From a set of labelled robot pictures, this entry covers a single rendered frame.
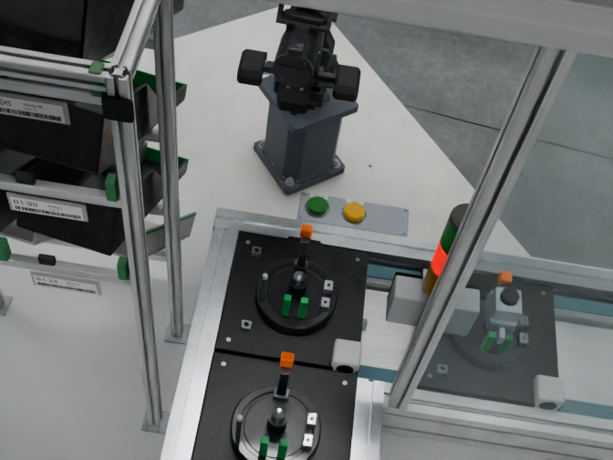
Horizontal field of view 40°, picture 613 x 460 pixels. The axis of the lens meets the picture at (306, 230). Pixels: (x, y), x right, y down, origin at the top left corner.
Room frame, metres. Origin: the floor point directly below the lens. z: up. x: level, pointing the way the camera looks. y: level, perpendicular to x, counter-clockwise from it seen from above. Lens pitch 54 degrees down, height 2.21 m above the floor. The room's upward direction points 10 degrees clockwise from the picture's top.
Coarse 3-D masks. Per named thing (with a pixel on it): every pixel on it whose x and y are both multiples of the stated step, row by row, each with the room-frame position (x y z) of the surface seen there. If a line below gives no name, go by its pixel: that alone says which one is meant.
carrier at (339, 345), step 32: (256, 256) 0.83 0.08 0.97; (288, 256) 0.84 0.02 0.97; (320, 256) 0.85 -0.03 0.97; (352, 256) 0.87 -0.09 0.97; (256, 288) 0.75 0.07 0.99; (288, 288) 0.76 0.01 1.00; (320, 288) 0.77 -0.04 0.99; (352, 288) 0.80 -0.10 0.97; (224, 320) 0.69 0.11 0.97; (256, 320) 0.70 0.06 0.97; (288, 320) 0.70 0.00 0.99; (320, 320) 0.71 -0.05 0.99; (352, 320) 0.74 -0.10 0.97; (224, 352) 0.64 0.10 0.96; (256, 352) 0.64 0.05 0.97; (320, 352) 0.66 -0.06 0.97; (352, 352) 0.66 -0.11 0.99
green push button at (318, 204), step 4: (316, 196) 0.99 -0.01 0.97; (308, 200) 0.98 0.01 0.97; (312, 200) 0.98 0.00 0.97; (316, 200) 0.98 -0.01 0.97; (320, 200) 0.98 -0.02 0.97; (324, 200) 0.98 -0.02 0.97; (308, 204) 0.96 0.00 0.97; (312, 204) 0.97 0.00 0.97; (316, 204) 0.97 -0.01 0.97; (320, 204) 0.97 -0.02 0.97; (324, 204) 0.97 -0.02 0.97; (308, 208) 0.96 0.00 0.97; (312, 208) 0.96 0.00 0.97; (316, 208) 0.96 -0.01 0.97; (320, 208) 0.96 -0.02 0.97; (324, 208) 0.96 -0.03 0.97; (312, 212) 0.95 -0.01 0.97; (316, 212) 0.95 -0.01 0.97; (320, 212) 0.95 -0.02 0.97; (324, 212) 0.96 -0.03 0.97
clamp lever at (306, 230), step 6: (306, 228) 0.84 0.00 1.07; (312, 228) 0.84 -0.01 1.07; (300, 234) 0.83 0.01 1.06; (306, 234) 0.83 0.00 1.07; (306, 240) 0.82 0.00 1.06; (300, 246) 0.82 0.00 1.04; (306, 246) 0.82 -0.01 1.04; (300, 252) 0.82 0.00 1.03; (306, 252) 0.82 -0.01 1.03; (300, 258) 0.81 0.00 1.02; (300, 264) 0.81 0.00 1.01
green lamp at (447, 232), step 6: (450, 222) 0.64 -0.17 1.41; (444, 228) 0.64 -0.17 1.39; (450, 228) 0.63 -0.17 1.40; (444, 234) 0.63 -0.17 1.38; (450, 234) 0.63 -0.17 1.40; (444, 240) 0.63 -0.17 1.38; (450, 240) 0.62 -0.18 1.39; (444, 246) 0.63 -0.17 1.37; (450, 246) 0.62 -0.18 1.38; (444, 252) 0.62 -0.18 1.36
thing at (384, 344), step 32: (384, 288) 0.85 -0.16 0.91; (384, 320) 0.78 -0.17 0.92; (384, 352) 0.71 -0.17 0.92; (384, 416) 0.59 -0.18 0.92; (416, 416) 0.59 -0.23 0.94; (448, 416) 0.60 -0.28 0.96; (480, 416) 0.60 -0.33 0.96; (512, 448) 0.60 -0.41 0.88; (544, 448) 0.60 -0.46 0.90; (576, 448) 0.60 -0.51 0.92; (608, 448) 0.60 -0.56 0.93
